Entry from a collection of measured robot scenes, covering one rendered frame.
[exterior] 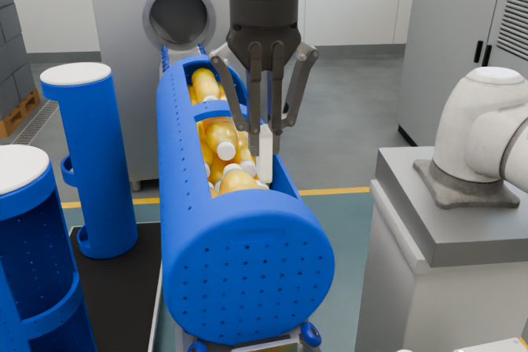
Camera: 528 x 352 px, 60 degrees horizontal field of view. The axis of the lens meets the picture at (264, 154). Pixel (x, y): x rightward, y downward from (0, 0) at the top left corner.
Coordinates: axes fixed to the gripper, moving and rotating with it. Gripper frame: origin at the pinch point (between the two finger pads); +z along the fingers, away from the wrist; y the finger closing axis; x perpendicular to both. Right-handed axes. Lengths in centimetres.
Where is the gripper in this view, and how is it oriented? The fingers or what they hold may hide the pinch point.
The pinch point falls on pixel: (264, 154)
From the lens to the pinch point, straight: 58.5
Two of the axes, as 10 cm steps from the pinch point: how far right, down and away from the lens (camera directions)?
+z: 0.0, 8.9, 4.6
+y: 9.8, -1.0, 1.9
